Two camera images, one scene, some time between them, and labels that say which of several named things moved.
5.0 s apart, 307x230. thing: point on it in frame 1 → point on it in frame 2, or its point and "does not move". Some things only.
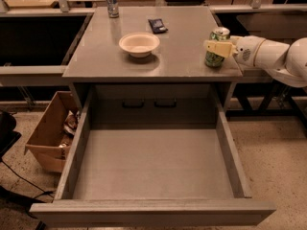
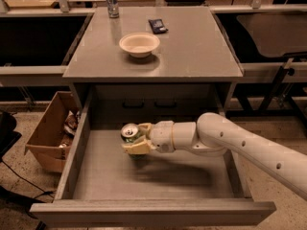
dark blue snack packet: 157,26 does not move
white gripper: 247,52 → 161,135
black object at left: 8,135 does not move
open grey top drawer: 147,155 does not move
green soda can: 219,34 → 129,132
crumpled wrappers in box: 70,126 does not move
